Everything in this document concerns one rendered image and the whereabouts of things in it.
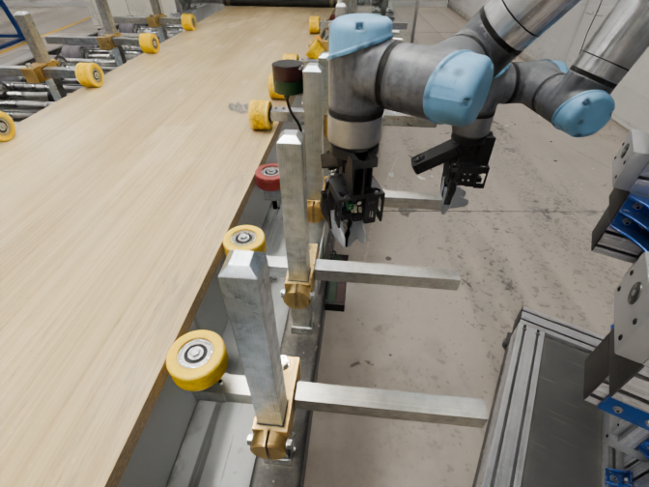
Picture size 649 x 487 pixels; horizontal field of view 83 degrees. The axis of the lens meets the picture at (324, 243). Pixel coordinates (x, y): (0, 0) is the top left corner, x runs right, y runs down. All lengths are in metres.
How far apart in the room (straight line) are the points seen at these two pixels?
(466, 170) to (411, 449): 0.98
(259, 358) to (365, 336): 1.26
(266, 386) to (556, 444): 1.07
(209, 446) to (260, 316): 0.49
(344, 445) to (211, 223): 0.95
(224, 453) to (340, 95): 0.65
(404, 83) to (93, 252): 0.61
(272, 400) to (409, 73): 0.41
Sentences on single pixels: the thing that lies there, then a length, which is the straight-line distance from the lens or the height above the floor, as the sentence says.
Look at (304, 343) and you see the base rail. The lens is 0.79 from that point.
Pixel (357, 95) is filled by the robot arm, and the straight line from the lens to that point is 0.48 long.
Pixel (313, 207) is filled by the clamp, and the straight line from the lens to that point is 0.86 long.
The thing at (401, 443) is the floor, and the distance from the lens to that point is 1.47.
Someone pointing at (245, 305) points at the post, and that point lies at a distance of 0.35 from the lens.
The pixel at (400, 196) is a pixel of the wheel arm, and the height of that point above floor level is 0.86.
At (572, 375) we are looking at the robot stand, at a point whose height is 0.21.
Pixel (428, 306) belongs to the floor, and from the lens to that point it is 1.82.
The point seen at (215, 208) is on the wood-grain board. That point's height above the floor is 0.90.
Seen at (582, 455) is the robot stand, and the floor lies 0.21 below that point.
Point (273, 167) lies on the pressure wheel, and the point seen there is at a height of 0.91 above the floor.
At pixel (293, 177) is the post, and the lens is 0.54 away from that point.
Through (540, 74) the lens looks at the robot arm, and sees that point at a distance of 0.82.
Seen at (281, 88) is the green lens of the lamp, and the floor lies 1.12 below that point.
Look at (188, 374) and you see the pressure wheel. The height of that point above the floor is 0.91.
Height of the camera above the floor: 1.36
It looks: 41 degrees down
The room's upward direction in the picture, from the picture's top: straight up
